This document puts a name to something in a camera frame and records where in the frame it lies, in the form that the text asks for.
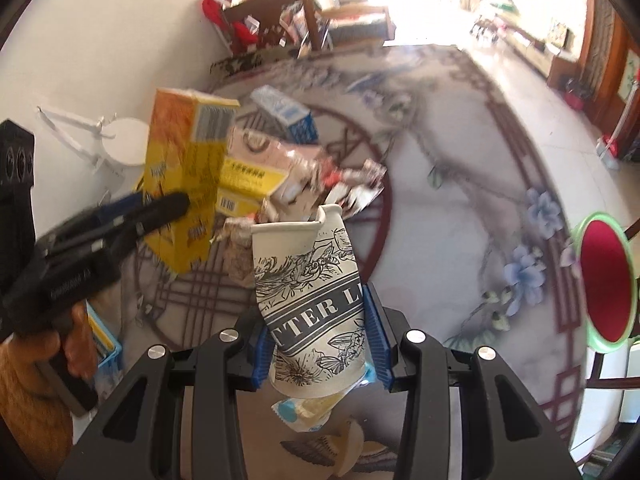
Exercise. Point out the low television cabinet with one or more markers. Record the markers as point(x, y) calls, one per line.
point(560, 67)

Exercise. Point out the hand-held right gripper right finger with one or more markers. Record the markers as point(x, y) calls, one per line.
point(376, 340)

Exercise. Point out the red bin with green rim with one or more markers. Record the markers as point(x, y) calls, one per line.
point(607, 285)

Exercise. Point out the wooden dining chair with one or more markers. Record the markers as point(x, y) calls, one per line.
point(310, 10)

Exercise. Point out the mop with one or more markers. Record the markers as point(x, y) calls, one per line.
point(607, 152)

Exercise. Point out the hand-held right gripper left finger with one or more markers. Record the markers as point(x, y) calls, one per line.
point(261, 360)

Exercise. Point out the red wastebasket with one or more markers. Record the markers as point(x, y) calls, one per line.
point(576, 95)

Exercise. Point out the printed white paper cup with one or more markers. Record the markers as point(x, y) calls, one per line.
point(305, 270)

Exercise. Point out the bamboo wall scroll picture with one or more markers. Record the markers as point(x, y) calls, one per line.
point(630, 77)

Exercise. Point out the yellow label box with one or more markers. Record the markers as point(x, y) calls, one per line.
point(245, 180)

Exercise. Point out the orange yellow carton box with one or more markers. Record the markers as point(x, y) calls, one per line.
point(175, 160)

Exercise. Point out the blue yellow toy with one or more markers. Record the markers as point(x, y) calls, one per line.
point(107, 360)

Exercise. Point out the wooden coffee table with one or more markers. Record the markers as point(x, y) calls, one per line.
point(360, 22)

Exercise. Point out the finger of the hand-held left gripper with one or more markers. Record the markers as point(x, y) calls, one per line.
point(120, 206)
point(150, 215)

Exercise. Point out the person's left hand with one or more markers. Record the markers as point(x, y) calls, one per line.
point(30, 410)

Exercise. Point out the crumpled foil wrappers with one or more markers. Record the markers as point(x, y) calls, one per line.
point(355, 187)

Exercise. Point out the blue white toothpaste box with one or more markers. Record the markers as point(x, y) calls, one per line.
point(280, 107)

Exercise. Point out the dark floral chair cushion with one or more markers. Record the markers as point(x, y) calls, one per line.
point(240, 62)

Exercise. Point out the cream printed plastic wrapper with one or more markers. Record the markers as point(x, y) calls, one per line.
point(305, 410)

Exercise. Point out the rolling stool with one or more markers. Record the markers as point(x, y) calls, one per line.
point(486, 29)

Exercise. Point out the pink biscuit box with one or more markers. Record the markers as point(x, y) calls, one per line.
point(280, 152)

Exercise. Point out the brown crumpled paper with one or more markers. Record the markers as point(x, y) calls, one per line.
point(240, 255)

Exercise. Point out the red bag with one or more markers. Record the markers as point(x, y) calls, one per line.
point(212, 7)

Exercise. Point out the colourful framed picture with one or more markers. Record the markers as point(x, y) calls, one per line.
point(558, 34)

